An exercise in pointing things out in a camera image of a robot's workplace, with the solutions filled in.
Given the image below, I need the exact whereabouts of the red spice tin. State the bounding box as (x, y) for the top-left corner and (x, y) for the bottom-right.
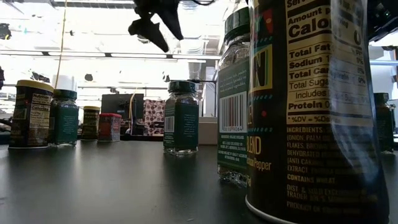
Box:
(98, 113), (123, 143)

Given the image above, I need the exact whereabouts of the long ceiling light bar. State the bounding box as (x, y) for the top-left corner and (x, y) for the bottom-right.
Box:
(91, 52), (222, 60)

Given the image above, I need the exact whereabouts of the white cylinder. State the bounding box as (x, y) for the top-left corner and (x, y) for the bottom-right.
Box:
(52, 74), (78, 92)

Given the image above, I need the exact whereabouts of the pink patterned panel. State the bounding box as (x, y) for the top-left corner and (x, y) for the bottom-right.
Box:
(144, 99), (166, 136)

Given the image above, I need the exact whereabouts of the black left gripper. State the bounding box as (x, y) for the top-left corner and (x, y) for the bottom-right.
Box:
(127, 0), (184, 53)

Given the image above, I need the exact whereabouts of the dark computer monitor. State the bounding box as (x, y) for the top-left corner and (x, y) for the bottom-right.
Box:
(101, 93), (146, 122)

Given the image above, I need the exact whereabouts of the green-lid glass spice jar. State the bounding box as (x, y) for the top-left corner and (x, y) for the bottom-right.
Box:
(163, 80), (200, 156)
(374, 92), (396, 153)
(48, 89), (80, 147)
(216, 6), (251, 189)

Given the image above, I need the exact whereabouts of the beige plastic bin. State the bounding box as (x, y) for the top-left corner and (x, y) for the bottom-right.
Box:
(198, 116), (218, 146)

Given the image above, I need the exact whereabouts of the yellow-lid dark spice can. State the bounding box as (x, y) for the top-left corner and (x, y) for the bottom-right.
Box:
(8, 80), (55, 150)
(244, 0), (391, 224)
(81, 106), (101, 141)

